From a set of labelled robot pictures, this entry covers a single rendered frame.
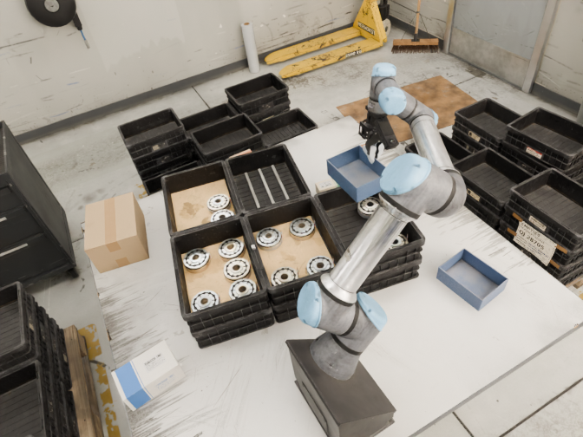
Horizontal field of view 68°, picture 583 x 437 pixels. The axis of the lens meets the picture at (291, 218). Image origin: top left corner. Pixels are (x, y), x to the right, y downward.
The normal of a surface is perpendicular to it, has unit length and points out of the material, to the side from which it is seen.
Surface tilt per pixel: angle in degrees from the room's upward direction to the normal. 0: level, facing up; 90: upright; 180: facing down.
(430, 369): 0
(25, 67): 90
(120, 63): 90
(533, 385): 0
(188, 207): 0
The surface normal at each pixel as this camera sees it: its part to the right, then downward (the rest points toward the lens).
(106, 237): -0.11, -0.70
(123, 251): 0.31, 0.66
